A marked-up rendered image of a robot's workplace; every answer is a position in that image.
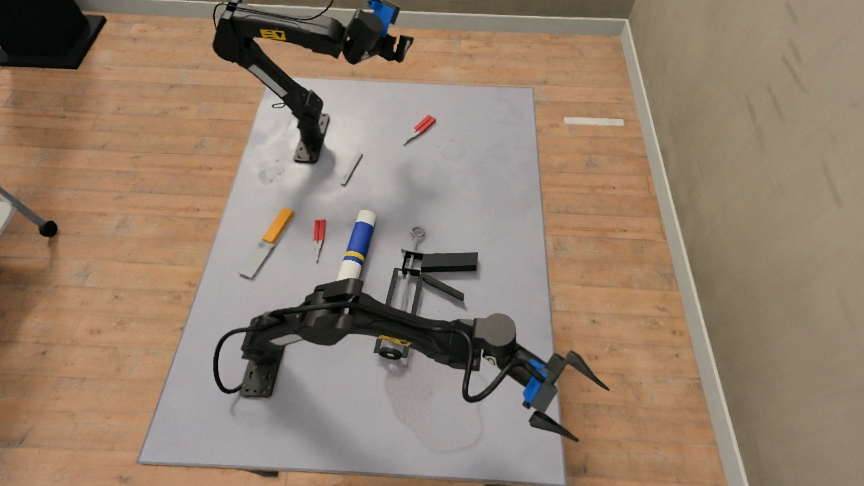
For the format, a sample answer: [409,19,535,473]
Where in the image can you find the blue and white sealant cartridge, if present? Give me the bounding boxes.
[336,210,377,281]

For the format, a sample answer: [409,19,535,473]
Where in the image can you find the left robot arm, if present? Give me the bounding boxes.
[212,0,384,164]

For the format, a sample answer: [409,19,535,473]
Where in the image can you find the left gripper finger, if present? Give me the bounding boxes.
[399,35,414,62]

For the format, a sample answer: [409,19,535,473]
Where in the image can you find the grey flat bar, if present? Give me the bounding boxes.
[340,152,363,186]

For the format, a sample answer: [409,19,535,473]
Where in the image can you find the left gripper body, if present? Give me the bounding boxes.
[367,0,405,63]

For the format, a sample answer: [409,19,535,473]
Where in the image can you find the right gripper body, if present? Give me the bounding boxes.
[507,347,574,410]

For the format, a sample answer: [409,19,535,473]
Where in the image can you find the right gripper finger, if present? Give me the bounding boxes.
[530,412,579,442]
[567,353,610,391]

